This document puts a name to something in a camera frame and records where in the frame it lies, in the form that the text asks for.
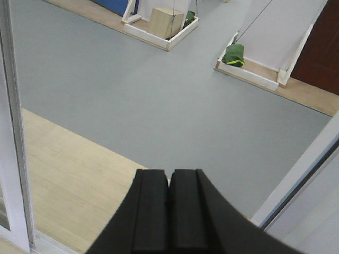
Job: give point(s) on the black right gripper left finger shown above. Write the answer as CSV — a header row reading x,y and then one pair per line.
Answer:
x,y
140,224

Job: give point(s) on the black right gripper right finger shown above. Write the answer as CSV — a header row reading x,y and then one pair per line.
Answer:
x,y
203,221

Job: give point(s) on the white framed sliding glass door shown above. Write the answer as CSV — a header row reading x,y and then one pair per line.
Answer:
x,y
17,225

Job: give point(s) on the green sandbag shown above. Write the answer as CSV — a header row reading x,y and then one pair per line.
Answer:
x,y
234,55
190,17

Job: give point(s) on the brown wooden panel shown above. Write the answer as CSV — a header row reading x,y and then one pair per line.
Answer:
x,y
317,64

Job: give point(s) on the light wooden box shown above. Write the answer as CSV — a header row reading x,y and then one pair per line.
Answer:
x,y
165,22

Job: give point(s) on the white door frame post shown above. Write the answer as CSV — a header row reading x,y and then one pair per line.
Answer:
x,y
306,166

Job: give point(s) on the white wooden base frame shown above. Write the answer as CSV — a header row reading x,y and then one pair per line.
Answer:
x,y
137,16
259,75

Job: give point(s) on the blue wall panel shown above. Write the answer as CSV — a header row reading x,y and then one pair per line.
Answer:
x,y
116,6

